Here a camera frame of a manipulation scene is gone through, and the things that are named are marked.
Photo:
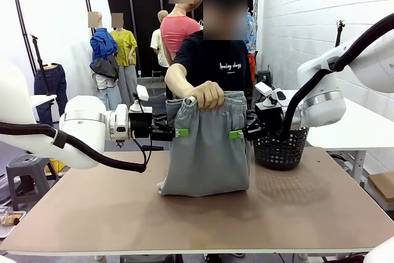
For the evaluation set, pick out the dark plastic stool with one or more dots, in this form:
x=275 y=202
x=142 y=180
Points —
x=263 y=76

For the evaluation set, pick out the brown cardboard box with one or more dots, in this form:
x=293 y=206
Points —
x=383 y=186

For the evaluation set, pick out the yellow plastic crate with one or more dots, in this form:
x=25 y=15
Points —
x=58 y=167

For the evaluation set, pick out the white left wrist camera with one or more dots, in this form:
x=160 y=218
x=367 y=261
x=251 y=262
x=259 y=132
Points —
x=142 y=92

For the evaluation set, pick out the black tripod with thin legs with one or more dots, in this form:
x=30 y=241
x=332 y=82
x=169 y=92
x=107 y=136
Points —
x=40 y=59

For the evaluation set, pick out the grey plastic stool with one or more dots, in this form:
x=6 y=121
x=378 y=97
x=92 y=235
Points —
x=24 y=167

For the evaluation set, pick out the grey training pants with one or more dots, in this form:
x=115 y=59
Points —
x=209 y=158

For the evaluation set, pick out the mannequin in pink top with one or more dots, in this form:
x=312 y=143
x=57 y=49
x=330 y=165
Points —
x=177 y=32

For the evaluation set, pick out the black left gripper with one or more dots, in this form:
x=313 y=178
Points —
x=141 y=124

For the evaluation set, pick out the black tripod with camera mount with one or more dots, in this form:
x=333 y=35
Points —
x=339 y=33

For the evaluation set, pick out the black flat device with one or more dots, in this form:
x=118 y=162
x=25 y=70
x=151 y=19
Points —
x=157 y=148

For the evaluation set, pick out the black plastic mesh basket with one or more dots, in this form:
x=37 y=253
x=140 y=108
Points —
x=280 y=152

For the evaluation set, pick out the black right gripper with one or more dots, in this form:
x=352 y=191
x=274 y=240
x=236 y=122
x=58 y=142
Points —
x=272 y=121

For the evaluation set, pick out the person in black t-shirt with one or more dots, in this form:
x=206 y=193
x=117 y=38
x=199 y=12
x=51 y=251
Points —
x=227 y=66

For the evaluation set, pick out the black backdrop curtain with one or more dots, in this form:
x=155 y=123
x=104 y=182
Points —
x=141 y=29

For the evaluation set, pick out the mannequin in blue jacket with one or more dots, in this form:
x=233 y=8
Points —
x=103 y=44

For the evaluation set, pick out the person's right hand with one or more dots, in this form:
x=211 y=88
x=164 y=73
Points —
x=209 y=95

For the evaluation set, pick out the person's right forearm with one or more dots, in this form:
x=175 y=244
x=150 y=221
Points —
x=181 y=81

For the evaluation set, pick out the small white side table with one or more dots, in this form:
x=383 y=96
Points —
x=41 y=100

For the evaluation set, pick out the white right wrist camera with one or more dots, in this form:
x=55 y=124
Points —
x=263 y=88

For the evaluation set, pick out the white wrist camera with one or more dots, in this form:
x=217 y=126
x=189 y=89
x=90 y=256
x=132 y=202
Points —
x=142 y=92
x=263 y=88

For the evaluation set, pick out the mannequin in yellow shirt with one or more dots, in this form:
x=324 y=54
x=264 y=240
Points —
x=124 y=47

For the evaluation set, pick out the small brown item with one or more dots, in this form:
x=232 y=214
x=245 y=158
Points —
x=14 y=220

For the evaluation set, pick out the mannequin in floral shirt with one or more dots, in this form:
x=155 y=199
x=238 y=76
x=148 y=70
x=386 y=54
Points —
x=251 y=35

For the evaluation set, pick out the wide white screen panel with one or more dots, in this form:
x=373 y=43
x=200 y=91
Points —
x=55 y=29

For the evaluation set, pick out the white tray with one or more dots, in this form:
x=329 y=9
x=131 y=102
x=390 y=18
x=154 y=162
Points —
x=9 y=232

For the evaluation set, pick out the half mannequin in blue jeans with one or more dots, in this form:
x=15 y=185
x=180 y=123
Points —
x=57 y=84

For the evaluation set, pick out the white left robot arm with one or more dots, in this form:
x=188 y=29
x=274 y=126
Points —
x=83 y=121

